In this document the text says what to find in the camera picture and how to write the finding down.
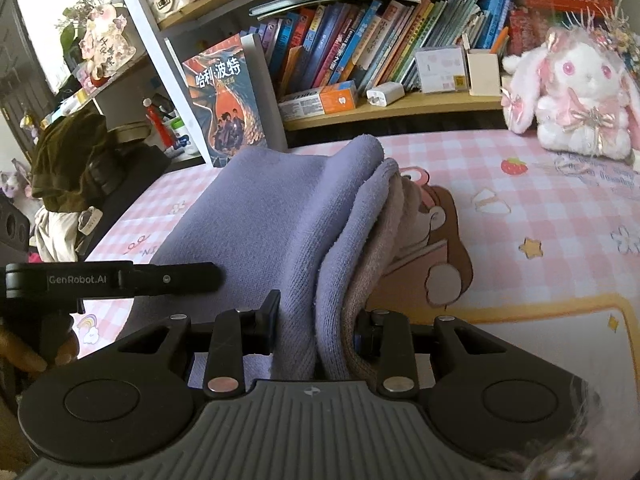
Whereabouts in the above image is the white pink plush bunny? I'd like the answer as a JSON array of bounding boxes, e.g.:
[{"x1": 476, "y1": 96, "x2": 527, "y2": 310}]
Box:
[{"x1": 500, "y1": 22, "x2": 640, "y2": 155}]

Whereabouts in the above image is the white labelled box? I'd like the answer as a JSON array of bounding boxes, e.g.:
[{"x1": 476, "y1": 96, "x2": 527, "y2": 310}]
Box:
[{"x1": 415, "y1": 46, "x2": 467, "y2": 93}]

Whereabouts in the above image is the row of colourful books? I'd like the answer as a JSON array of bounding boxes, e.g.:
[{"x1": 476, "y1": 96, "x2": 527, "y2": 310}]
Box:
[{"x1": 250, "y1": 0, "x2": 516, "y2": 97}]

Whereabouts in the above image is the orange white carton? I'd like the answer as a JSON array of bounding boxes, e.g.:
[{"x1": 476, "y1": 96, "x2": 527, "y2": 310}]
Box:
[{"x1": 277, "y1": 81, "x2": 359, "y2": 122}]

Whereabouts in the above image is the flower arrangement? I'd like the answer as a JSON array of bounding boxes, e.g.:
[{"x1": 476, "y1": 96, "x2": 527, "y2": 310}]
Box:
[{"x1": 60, "y1": 0, "x2": 137, "y2": 89}]

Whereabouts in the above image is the white cloth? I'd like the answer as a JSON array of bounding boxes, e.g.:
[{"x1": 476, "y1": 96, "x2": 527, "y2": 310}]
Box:
[{"x1": 34, "y1": 206, "x2": 104, "y2": 262}]

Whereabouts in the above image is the white charger plug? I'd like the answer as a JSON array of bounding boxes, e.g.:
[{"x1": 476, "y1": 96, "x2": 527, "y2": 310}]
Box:
[{"x1": 366, "y1": 84, "x2": 405, "y2": 108}]

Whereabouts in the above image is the white jar green lid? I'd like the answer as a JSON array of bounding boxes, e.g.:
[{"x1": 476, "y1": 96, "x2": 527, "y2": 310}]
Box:
[{"x1": 170, "y1": 116, "x2": 202, "y2": 157}]

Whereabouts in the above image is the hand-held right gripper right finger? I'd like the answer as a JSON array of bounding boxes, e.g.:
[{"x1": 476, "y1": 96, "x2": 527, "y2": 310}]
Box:
[{"x1": 352, "y1": 309, "x2": 506, "y2": 395}]

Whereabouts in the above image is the dark green garment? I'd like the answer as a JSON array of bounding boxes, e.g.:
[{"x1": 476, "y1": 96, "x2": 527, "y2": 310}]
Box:
[{"x1": 31, "y1": 110, "x2": 109, "y2": 214}]

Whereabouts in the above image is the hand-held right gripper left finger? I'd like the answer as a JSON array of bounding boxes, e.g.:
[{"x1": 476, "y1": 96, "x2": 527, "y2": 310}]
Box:
[{"x1": 117, "y1": 290, "x2": 281, "y2": 393}]

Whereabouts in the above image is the wooden bookshelf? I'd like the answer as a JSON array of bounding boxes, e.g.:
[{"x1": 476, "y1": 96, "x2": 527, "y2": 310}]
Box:
[{"x1": 107, "y1": 0, "x2": 640, "y2": 135}]

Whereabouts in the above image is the fantasy novel book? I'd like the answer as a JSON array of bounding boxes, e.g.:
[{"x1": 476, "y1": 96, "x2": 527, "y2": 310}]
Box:
[{"x1": 181, "y1": 33, "x2": 288, "y2": 168}]

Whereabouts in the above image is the purple and mauve sweater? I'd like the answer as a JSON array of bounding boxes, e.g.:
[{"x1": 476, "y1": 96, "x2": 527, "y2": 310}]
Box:
[{"x1": 120, "y1": 134, "x2": 401, "y2": 384}]

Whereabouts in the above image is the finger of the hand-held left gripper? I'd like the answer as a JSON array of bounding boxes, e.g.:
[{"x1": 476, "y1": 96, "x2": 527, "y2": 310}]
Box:
[{"x1": 132, "y1": 261, "x2": 225, "y2": 295}]

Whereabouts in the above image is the beige pen holder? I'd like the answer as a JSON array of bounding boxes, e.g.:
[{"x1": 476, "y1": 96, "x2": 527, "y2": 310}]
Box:
[{"x1": 466, "y1": 49, "x2": 502, "y2": 97}]

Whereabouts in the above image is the black chair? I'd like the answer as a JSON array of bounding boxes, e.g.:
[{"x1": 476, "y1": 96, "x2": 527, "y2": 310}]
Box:
[{"x1": 82, "y1": 127, "x2": 172, "y2": 262}]

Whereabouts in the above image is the person's left hand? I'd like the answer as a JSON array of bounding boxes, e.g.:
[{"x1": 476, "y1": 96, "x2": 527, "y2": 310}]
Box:
[{"x1": 0, "y1": 330, "x2": 79, "y2": 373}]

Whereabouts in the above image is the red bottle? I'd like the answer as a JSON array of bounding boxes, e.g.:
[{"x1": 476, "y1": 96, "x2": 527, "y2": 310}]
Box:
[{"x1": 142, "y1": 99, "x2": 174, "y2": 151}]

